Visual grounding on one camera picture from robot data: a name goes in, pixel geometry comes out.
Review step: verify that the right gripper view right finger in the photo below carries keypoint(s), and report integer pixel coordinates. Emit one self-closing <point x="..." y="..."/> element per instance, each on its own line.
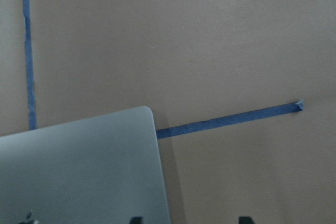
<point x="245" y="220"/>

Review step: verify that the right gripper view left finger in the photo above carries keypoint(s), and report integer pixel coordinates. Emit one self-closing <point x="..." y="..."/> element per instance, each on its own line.
<point x="136" y="220"/>

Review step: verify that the grey laptop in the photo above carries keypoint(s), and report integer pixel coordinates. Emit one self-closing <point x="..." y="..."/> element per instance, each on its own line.
<point x="104" y="169"/>

